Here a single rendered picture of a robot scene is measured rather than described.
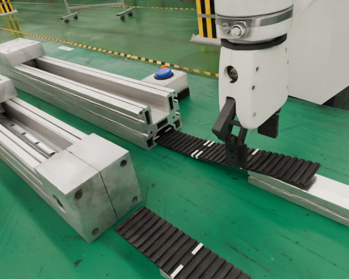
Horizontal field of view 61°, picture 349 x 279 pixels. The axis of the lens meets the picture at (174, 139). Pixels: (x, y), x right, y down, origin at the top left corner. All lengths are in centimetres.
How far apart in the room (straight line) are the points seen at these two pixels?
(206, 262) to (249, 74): 21
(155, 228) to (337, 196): 23
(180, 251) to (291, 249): 13
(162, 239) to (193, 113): 36
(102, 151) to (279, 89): 25
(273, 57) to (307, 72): 30
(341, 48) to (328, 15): 9
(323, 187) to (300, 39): 33
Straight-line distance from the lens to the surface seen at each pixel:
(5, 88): 75
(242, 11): 33
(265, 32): 34
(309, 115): 64
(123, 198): 44
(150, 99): 60
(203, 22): 387
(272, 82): 38
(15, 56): 102
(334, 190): 43
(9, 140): 57
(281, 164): 45
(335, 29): 64
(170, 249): 36
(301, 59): 67
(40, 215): 52
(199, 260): 35
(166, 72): 70
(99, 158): 41
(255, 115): 37
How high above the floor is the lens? 110
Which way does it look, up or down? 34 degrees down
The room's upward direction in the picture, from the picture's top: 10 degrees counter-clockwise
